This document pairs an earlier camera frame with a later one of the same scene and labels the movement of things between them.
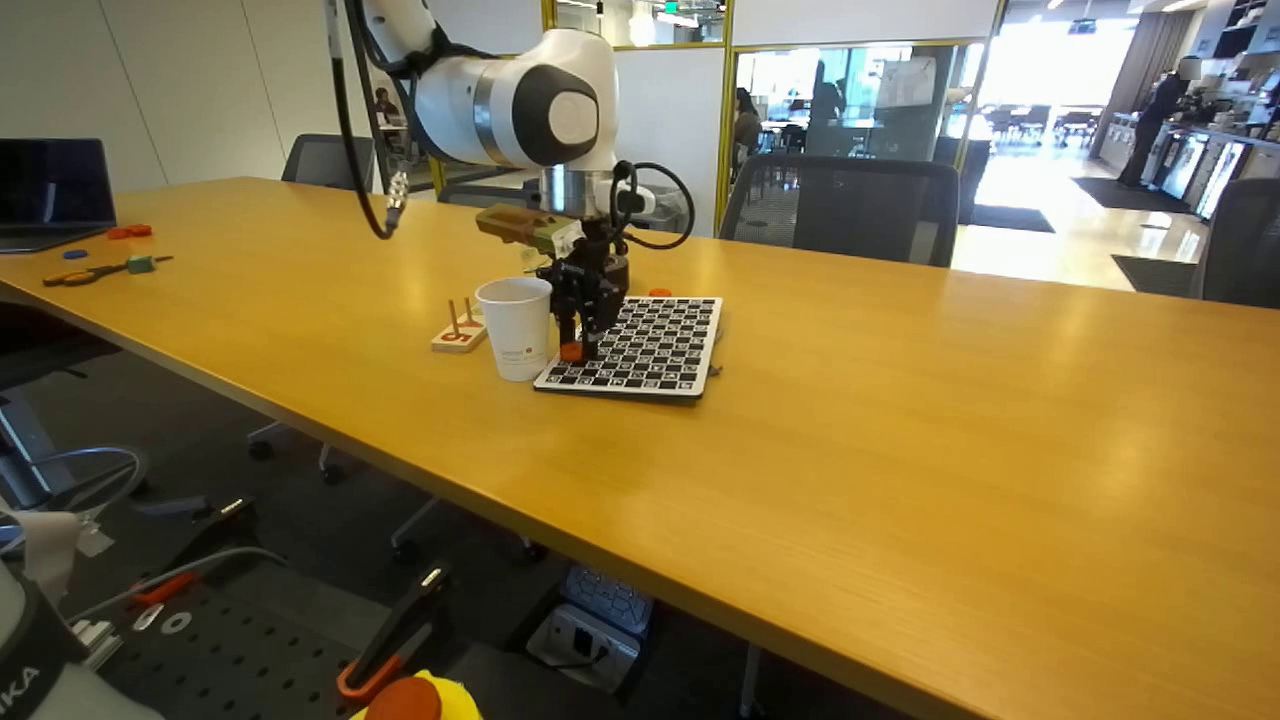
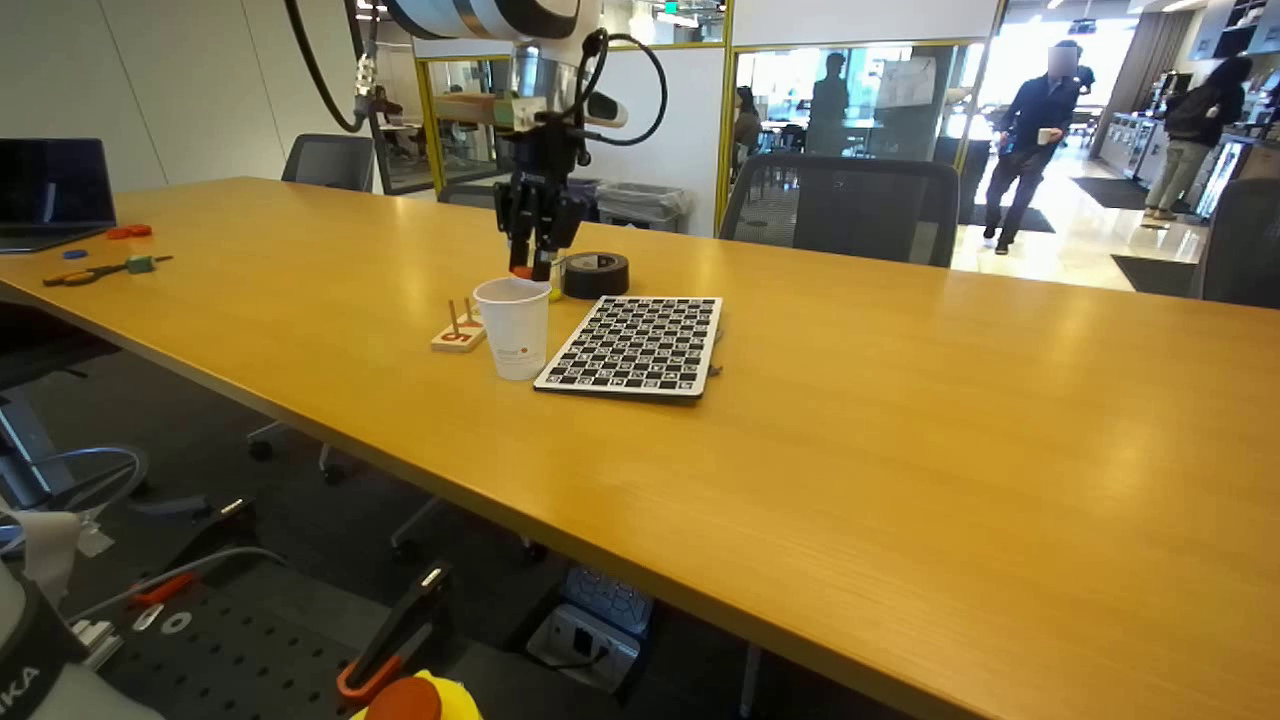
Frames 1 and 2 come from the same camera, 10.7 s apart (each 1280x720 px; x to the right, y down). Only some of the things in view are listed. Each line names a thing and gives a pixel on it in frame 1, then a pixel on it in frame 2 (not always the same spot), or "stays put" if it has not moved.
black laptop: x=54 y=191 stays put
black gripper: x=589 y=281 to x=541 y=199
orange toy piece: x=129 y=233 stays put
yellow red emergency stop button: x=421 y=695 stays put
